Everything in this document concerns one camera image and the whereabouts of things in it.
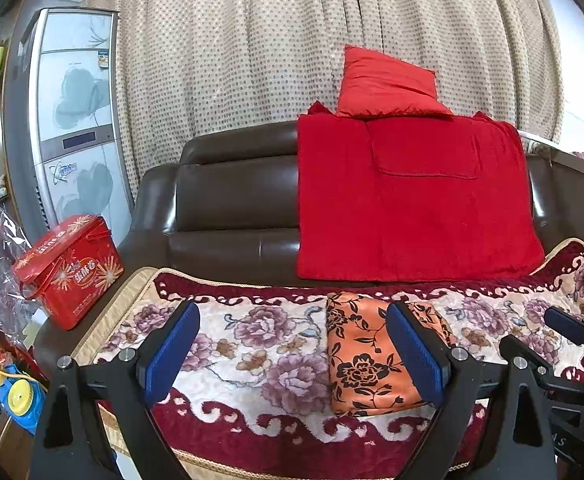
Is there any orange black floral garment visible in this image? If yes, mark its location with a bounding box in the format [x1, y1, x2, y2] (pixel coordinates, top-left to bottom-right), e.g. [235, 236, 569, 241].
[325, 291, 458, 417]

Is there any blue yellow toy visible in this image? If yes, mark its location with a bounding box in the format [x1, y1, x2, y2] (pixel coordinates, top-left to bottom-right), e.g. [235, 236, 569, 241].
[0, 353, 46, 436]

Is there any red gift box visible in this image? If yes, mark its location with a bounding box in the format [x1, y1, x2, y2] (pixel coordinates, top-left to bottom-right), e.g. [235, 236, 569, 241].
[12, 214, 124, 330]

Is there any floral plush sofa cover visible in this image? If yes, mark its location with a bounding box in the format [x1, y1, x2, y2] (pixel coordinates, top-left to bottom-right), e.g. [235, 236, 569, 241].
[72, 238, 584, 479]

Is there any clear plastic bag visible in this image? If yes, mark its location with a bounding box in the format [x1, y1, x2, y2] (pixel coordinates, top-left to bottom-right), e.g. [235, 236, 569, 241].
[0, 205, 44, 350]

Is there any red knit blanket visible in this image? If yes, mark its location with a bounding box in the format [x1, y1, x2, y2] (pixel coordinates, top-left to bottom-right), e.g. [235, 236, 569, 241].
[297, 110, 544, 283]

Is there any red pillow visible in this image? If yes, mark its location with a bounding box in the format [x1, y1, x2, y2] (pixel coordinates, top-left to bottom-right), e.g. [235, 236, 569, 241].
[336, 44, 454, 119]

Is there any beige dotted curtain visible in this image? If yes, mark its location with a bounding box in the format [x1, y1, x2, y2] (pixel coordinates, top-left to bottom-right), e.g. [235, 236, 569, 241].
[84, 0, 563, 188]

